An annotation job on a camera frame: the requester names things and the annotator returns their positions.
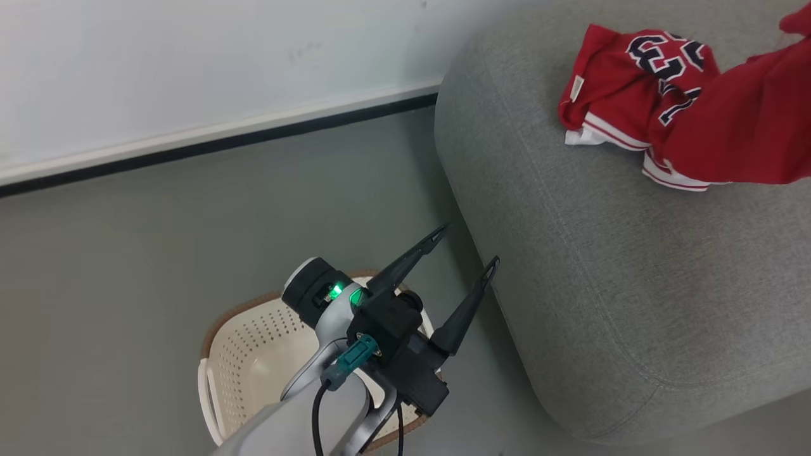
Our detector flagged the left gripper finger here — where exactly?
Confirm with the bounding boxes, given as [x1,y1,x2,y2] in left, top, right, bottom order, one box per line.
[433,256,500,354]
[367,225,449,301]

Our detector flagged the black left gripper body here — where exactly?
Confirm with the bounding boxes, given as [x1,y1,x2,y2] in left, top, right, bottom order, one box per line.
[347,290,449,417]

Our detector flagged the red basketball jersey with numbers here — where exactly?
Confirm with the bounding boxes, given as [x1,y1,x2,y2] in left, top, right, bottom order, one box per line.
[558,24,729,192]

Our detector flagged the plain red garment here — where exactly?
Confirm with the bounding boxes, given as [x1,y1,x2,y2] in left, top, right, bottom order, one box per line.
[664,3,811,186]

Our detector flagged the grey fabric sofa seat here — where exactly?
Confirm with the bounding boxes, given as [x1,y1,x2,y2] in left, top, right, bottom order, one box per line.
[434,0,811,444]

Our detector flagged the cream perforated laundry basket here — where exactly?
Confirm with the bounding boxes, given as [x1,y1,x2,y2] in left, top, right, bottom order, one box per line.
[198,271,444,453]

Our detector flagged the black and white baseboard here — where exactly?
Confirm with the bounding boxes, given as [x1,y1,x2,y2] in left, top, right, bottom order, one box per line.
[0,79,441,197]

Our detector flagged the teal left cable connector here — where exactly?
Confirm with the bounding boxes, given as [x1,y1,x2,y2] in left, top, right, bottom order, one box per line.
[320,336,381,390]

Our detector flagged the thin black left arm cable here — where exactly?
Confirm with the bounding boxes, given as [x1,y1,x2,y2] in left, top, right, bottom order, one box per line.
[312,380,406,456]

